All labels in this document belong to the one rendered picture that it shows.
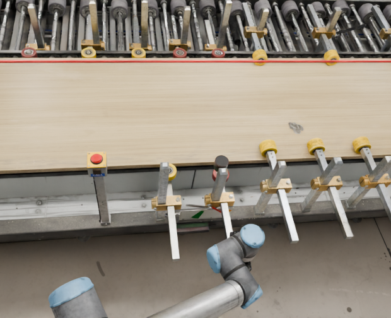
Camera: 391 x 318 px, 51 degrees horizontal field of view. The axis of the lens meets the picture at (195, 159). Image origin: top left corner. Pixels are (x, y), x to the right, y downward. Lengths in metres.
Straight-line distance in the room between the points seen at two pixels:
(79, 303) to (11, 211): 1.18
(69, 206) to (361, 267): 1.93
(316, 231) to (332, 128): 0.94
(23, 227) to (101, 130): 0.58
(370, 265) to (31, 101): 2.35
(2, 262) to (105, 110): 1.20
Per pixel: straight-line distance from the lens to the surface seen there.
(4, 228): 2.11
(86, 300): 1.13
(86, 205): 2.17
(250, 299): 1.43
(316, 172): 2.34
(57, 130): 2.10
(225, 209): 1.91
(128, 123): 2.09
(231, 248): 1.47
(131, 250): 2.72
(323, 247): 2.98
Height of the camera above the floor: 2.52
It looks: 55 degrees down
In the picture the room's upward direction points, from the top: 11 degrees clockwise
